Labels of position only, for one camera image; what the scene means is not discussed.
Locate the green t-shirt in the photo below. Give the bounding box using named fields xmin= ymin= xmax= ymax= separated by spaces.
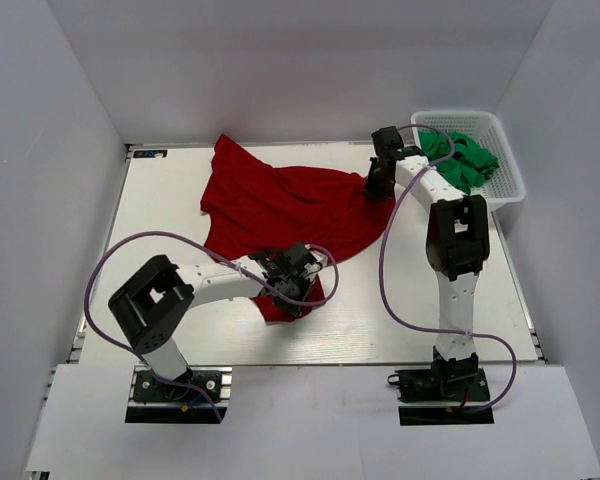
xmin=418 ymin=129 xmax=499 ymax=195

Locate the white plastic basket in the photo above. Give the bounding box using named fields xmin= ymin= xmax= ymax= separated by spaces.
xmin=411 ymin=110 xmax=526 ymax=212

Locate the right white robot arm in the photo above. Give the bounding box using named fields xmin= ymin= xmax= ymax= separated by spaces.
xmin=365 ymin=154 xmax=490 ymax=399

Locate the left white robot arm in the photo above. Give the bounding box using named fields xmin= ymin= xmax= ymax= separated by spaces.
xmin=108 ymin=243 xmax=328 ymax=399

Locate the blue label sticker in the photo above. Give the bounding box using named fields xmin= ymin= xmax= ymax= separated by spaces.
xmin=132 ymin=149 xmax=168 ymax=159

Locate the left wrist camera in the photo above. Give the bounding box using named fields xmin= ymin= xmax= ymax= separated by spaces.
xmin=280 ymin=242 xmax=324 ymax=275

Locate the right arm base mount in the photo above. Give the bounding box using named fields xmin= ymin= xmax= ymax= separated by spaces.
xmin=387 ymin=353 xmax=494 ymax=427

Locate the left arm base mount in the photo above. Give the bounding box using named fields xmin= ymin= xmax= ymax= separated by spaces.
xmin=125 ymin=367 xmax=232 ymax=425

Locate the red t-shirt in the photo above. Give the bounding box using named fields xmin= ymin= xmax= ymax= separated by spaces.
xmin=199 ymin=132 xmax=397 ymax=326

